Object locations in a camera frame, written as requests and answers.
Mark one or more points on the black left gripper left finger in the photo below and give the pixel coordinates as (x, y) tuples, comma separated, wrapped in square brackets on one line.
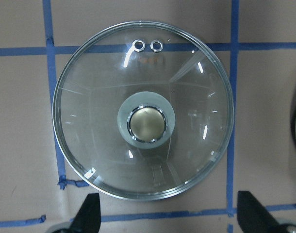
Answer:
[(88, 218)]

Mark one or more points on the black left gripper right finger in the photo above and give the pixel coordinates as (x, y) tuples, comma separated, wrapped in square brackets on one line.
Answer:
[(252, 216)]

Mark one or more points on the glass pot lid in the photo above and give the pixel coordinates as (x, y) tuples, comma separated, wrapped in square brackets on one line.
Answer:
[(143, 111)]

